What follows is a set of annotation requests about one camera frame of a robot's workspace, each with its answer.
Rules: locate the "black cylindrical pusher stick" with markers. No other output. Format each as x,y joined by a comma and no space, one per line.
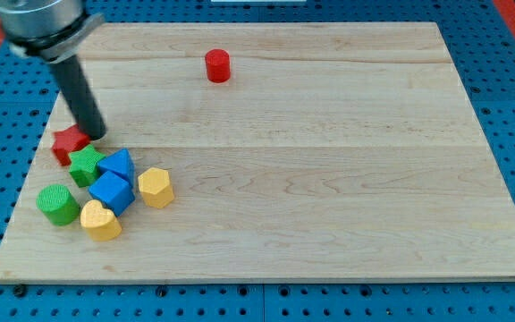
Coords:
78,96

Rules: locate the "red star block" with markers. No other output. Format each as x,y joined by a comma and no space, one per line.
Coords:
69,140

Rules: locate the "green star block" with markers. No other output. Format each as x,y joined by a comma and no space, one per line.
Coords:
83,168

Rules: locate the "blue triangle block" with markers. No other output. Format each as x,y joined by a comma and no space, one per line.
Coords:
119,163

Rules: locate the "blue cube block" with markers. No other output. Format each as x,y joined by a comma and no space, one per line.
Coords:
113,191

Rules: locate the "green cylinder block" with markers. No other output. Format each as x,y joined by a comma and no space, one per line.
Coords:
58,205

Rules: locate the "yellow hexagon block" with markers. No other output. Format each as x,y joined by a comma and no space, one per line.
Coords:
156,188

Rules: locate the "red cylinder block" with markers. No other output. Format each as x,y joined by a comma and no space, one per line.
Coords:
218,65

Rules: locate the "yellow heart block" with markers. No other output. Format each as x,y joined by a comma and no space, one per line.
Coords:
99,222

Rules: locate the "light wooden board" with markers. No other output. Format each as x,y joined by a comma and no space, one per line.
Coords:
336,153

